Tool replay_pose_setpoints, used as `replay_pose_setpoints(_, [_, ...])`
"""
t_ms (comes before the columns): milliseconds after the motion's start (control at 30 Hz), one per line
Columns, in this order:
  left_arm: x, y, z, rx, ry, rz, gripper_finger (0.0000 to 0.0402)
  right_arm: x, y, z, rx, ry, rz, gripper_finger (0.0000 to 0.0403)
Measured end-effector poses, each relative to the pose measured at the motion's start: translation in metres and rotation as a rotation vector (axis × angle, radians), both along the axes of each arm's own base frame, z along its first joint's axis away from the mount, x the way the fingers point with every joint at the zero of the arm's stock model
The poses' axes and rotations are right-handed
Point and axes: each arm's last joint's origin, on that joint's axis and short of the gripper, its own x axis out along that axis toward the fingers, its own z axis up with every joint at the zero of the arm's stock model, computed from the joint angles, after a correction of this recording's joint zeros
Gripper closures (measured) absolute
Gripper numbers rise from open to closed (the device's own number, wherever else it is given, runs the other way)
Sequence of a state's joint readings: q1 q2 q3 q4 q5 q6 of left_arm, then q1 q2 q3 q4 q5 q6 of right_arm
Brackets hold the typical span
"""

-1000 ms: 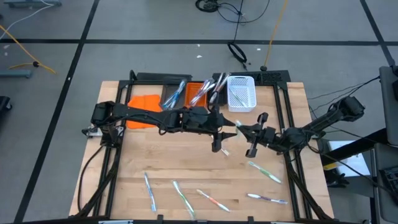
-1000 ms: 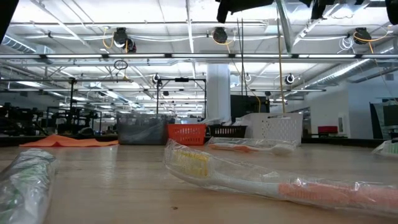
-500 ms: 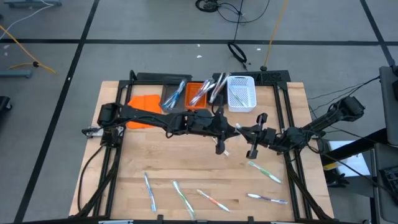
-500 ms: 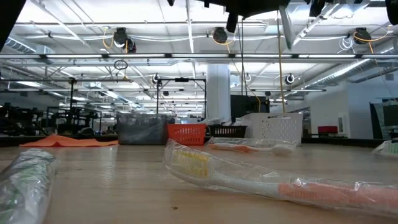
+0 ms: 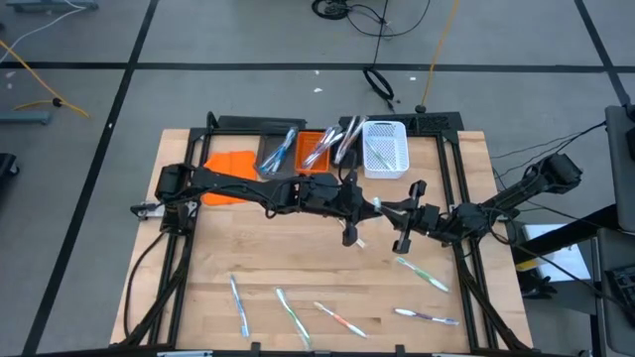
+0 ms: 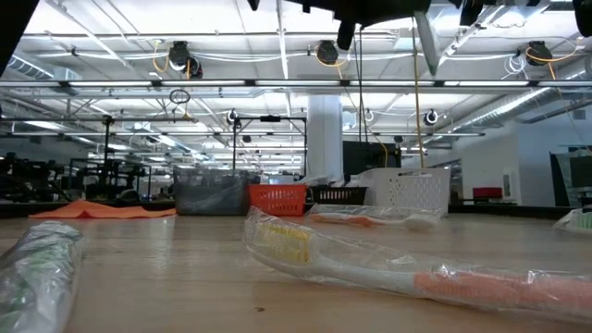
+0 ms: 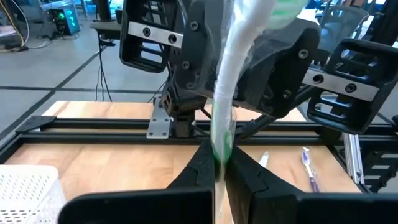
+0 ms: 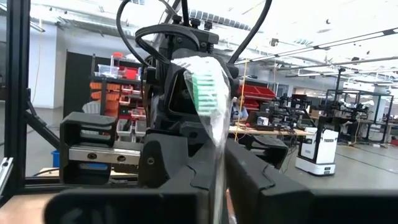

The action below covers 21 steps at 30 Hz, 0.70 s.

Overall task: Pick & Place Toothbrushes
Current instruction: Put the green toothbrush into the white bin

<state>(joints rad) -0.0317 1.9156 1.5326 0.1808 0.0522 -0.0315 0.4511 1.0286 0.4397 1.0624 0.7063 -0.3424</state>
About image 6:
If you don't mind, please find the green toothbrush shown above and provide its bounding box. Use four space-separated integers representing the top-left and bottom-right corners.
0 220 89 333
552 206 592 235

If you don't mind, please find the long ceiling light strip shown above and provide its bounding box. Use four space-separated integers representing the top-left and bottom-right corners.
0 79 592 90

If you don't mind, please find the white building column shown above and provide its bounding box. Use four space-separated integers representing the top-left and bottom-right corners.
305 94 344 184

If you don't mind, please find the black monitor panel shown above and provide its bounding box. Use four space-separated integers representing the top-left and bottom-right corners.
341 141 402 182

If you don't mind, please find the white perforated plastic basket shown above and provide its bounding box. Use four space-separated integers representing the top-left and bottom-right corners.
355 166 452 218

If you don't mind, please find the black perforated plastic basket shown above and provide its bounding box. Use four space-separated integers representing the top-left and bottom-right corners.
307 184 371 207

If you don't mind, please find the orange perforated plastic basket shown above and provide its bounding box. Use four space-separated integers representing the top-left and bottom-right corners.
247 183 310 217

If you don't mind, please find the red box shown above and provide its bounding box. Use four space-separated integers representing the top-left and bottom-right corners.
471 186 504 200

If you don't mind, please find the grey translucent plastic bin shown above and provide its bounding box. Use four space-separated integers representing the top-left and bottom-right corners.
173 166 253 216

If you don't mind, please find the black screen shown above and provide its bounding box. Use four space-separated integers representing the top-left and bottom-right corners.
549 150 592 208

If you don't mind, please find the dark workstation rig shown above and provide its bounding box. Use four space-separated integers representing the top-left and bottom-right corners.
67 115 154 203
0 152 66 201

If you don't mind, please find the orange folded cloth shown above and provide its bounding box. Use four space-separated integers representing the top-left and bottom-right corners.
28 198 178 220

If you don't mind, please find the black ceiling cable reel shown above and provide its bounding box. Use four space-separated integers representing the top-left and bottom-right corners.
525 40 554 66
168 40 204 80
315 40 341 66

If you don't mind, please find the yellow cable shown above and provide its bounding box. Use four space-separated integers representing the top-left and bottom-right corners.
409 18 426 170

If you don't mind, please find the black background frame rig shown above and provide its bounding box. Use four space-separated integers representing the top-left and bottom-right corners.
232 115 309 182

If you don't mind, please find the silver ventilation duct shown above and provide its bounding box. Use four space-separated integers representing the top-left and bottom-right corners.
6 45 83 83
450 87 592 135

